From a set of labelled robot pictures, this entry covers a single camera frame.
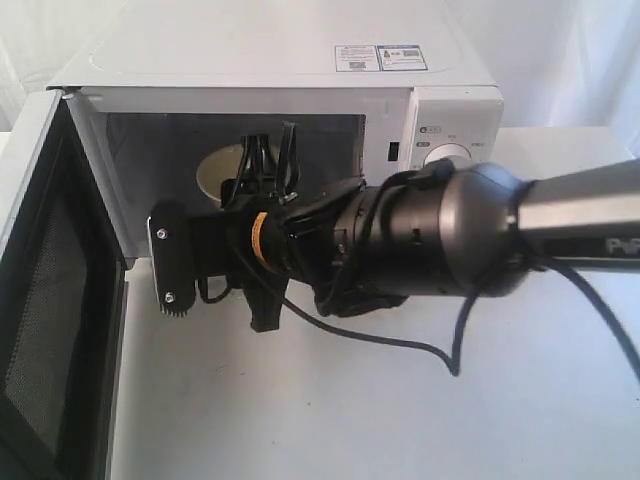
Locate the cream ceramic bowl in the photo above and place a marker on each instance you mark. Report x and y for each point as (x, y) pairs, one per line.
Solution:
(226, 163)

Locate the white microwave oven body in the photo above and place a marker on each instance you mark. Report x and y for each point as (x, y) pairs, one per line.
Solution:
(167, 82)

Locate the upper white control knob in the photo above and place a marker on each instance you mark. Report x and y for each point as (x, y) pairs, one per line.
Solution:
(457, 154)

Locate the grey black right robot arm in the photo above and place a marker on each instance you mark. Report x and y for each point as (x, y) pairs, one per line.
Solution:
(439, 230)

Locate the white microwave door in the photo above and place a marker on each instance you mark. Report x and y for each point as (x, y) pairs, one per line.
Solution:
(62, 292)

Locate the blue white warning sticker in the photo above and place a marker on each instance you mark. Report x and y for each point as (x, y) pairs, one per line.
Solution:
(379, 58)

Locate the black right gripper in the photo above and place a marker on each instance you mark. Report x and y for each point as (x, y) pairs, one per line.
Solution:
(276, 240)

